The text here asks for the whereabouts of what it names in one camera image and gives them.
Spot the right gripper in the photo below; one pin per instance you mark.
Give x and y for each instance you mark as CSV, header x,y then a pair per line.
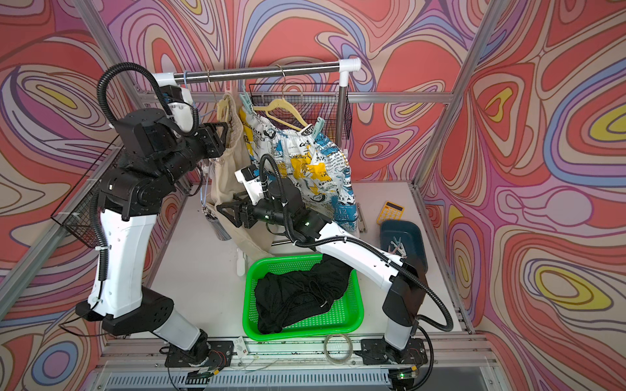
x,y
245,208

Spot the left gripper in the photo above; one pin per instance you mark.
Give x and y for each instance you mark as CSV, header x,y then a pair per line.
x,y
213,147

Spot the beige shorts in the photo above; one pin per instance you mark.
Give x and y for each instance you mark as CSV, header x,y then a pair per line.
x,y
255,242

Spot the black shorts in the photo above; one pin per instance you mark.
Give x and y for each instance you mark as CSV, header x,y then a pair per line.
x,y
284,300

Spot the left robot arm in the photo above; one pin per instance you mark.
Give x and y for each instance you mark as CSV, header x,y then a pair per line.
x,y
158,150

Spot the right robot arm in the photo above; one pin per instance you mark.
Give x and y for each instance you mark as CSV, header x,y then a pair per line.
x,y
409,302

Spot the yellow hanger front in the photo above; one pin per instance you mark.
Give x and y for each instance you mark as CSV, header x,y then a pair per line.
x,y
283,105

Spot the printed white blue yellow shorts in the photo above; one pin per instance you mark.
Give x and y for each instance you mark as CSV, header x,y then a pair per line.
x,y
317,167

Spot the green clothespin on printed shorts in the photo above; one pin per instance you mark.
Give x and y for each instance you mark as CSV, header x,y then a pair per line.
x,y
318,127

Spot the green clothespin near rack top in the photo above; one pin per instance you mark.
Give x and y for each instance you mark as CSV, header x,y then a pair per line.
x,y
247,104

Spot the clothes rack with steel bar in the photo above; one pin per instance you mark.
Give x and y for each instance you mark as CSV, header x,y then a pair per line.
x,y
343,67

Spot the green plastic basket tray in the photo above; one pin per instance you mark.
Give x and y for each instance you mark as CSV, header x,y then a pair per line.
x,y
346,315

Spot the yellow calculator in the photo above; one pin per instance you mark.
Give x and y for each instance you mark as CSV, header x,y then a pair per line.
x,y
390,211

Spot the clear tape roll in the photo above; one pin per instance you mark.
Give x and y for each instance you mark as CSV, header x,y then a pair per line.
x,y
338,349

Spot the dark teal clothespin bin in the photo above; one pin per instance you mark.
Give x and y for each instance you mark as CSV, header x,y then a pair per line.
x,y
403,238

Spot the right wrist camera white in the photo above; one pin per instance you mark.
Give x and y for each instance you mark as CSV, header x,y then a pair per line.
x,y
251,183

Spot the black wire basket back wall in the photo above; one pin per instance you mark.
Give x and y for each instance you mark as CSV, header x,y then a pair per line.
x,y
312,100

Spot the black wire basket wall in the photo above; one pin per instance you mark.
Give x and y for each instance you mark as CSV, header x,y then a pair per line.
x,y
312,100
72,213

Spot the black wire basket left wall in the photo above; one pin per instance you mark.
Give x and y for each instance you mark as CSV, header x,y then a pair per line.
x,y
72,213

